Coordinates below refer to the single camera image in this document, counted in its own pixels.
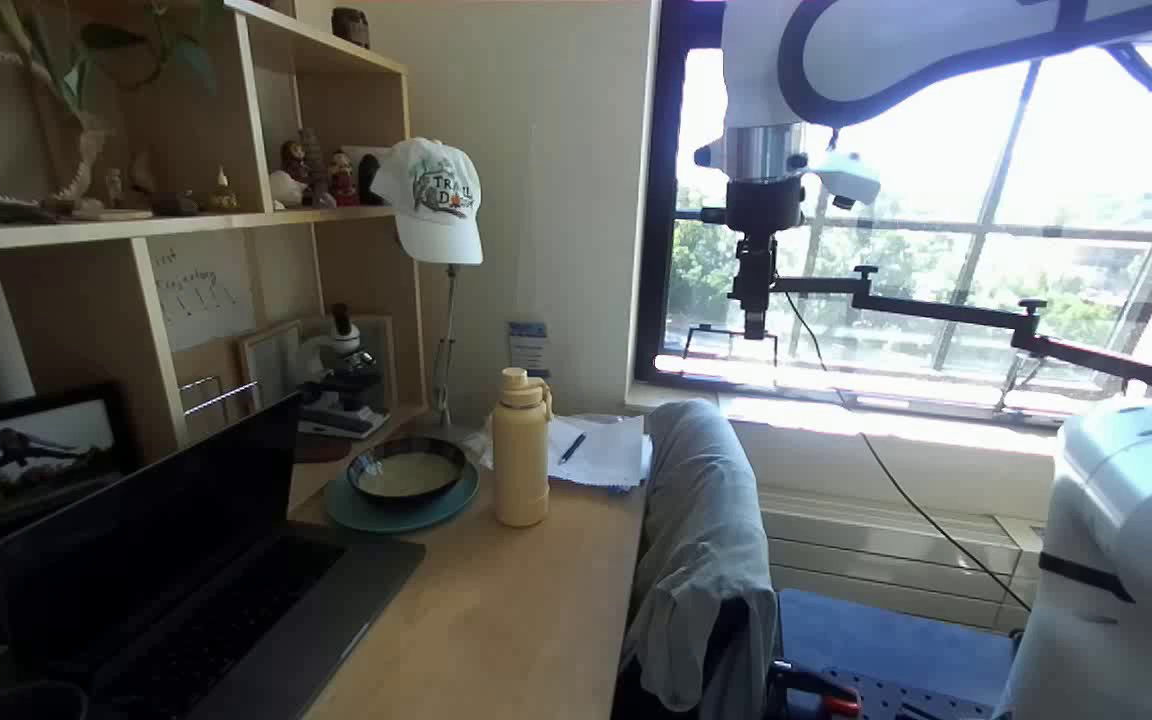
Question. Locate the blue floor mat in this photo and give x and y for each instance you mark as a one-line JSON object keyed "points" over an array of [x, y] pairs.
{"points": [[899, 655]]}

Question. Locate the framed bird photo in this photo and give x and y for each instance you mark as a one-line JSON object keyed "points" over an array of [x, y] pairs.
{"points": [[22, 461]]}

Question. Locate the dark small jar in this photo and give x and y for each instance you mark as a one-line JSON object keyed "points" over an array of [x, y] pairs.
{"points": [[349, 26]]}

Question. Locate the white printed baseball cap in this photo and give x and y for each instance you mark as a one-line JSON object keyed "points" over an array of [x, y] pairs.
{"points": [[439, 200]]}

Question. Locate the Newton's cradle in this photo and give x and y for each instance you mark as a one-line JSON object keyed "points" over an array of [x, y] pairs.
{"points": [[216, 397]]}

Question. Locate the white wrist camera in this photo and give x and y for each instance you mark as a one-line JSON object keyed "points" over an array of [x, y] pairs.
{"points": [[849, 178]]}

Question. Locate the dark grey laptop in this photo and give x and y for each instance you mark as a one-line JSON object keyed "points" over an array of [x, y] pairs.
{"points": [[177, 561]]}

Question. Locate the wooden shelf unit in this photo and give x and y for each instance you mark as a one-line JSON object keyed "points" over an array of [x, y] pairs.
{"points": [[99, 286]]}

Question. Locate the brown doll figurine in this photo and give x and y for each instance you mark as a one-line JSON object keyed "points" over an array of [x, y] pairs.
{"points": [[294, 160]]}

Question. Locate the black microscope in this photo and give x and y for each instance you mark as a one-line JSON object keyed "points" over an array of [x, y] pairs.
{"points": [[340, 375]]}

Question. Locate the handwritten paper sheet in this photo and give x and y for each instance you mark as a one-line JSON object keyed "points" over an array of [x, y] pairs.
{"points": [[203, 286]]}

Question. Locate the small clear bottle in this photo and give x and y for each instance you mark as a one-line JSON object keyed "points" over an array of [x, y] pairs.
{"points": [[529, 350]]}

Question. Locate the black figurine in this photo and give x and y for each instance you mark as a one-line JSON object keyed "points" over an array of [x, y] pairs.
{"points": [[370, 183]]}

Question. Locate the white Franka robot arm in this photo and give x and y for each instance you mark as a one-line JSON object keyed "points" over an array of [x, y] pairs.
{"points": [[899, 43]]}

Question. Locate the red figurine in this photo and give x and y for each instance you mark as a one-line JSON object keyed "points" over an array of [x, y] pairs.
{"points": [[340, 183]]}

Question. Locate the white paper stack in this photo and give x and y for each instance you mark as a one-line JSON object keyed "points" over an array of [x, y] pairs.
{"points": [[603, 453]]}

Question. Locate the metal lamp stand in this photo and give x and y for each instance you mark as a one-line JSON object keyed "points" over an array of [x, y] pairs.
{"points": [[446, 340]]}

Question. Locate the grey garment on chair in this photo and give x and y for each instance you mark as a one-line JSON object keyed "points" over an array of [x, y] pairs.
{"points": [[700, 544]]}

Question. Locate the orange and black tool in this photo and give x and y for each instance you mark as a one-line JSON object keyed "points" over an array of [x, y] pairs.
{"points": [[823, 686]]}

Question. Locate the white radiator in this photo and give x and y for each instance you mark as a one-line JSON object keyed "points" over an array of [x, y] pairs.
{"points": [[899, 544]]}

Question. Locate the green trailing plant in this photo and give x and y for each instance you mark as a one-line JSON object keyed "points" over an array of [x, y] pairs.
{"points": [[156, 32]]}

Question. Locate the blue pen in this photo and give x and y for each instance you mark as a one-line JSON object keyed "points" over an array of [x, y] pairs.
{"points": [[575, 450]]}

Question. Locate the green plate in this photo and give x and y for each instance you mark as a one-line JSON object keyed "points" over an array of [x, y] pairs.
{"points": [[399, 515]]}

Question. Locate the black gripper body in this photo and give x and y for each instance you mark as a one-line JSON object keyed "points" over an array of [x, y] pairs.
{"points": [[760, 206]]}

